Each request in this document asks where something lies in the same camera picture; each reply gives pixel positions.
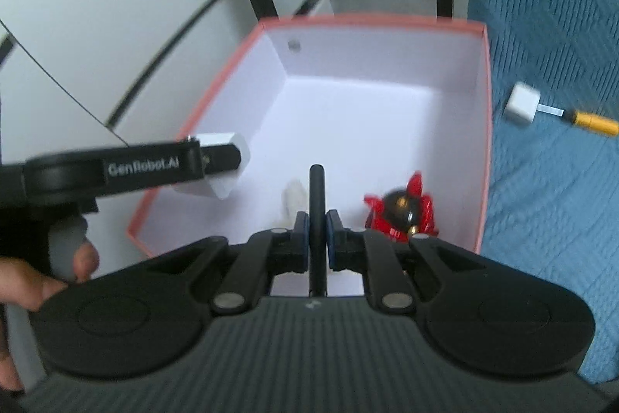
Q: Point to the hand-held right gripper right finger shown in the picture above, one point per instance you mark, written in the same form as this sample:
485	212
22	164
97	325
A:
333	241

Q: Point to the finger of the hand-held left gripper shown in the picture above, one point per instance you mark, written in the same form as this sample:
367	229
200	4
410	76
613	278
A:
222	159

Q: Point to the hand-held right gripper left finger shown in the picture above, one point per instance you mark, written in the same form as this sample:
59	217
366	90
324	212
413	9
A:
302	241

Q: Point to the white charger plug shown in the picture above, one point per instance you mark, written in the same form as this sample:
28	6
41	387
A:
521	104
220	188

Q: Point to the black pen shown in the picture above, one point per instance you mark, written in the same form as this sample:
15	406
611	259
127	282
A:
317	200

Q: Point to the red and black toy figure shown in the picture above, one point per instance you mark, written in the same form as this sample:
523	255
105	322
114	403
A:
404	212

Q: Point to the pink cardboard box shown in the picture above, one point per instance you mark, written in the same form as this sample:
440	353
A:
362	127

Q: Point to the person's left hand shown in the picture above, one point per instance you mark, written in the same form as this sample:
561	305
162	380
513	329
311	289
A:
29	282

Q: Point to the blue quilted chair cover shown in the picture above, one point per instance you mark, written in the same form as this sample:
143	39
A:
556	6

